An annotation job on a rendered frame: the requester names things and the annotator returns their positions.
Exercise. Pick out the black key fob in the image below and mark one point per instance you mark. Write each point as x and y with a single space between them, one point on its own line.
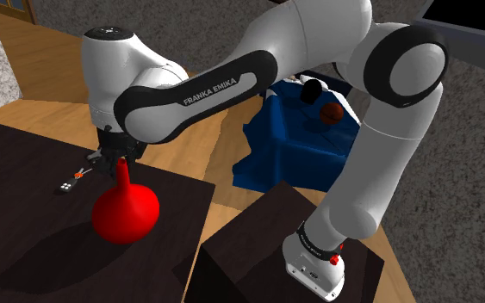
68 184

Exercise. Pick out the dark robot stand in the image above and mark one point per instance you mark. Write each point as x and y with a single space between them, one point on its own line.
246 247

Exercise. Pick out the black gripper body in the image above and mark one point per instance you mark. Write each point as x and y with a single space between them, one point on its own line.
115 153

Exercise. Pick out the dark brown table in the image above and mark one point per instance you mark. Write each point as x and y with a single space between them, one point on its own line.
28 226

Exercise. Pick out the brown basketball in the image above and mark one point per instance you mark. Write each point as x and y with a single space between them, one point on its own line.
331 113

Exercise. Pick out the black cylinder object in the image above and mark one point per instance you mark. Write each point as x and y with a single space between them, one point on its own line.
311 90

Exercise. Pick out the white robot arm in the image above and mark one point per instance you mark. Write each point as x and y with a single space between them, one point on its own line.
322 46

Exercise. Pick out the red round vase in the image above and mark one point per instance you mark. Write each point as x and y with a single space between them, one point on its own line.
126 214

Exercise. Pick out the wooden door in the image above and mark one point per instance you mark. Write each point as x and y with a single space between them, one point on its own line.
13 7

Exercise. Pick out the black screen television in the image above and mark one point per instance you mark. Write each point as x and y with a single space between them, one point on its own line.
464 25

